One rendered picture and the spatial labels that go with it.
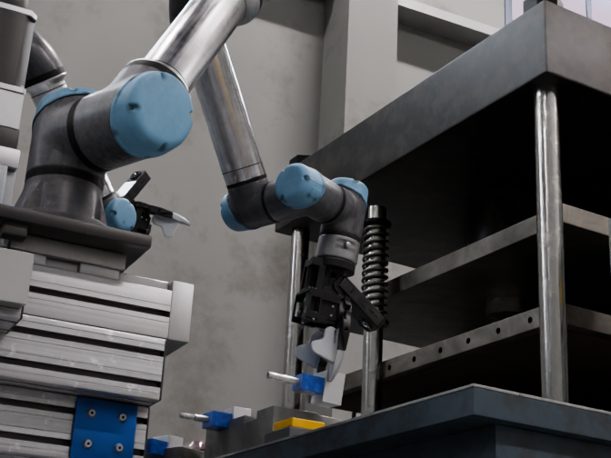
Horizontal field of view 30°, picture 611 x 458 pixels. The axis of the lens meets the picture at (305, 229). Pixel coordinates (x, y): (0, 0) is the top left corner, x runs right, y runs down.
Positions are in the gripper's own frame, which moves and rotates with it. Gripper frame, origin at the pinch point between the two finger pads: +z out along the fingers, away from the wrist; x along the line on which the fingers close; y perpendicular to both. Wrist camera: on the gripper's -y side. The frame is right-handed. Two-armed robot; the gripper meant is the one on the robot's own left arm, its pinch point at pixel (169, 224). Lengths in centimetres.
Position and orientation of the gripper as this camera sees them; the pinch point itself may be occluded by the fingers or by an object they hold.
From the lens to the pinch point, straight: 275.0
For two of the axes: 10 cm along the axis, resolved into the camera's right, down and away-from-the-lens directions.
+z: 6.1, 3.2, 7.2
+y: -1.6, 9.5, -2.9
